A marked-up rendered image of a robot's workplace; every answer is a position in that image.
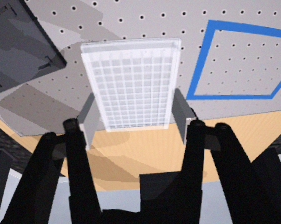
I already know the blue tape outline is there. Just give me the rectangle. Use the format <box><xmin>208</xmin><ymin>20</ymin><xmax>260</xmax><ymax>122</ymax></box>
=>
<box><xmin>186</xmin><ymin>20</ymin><xmax>281</xmax><ymax>100</ymax></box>

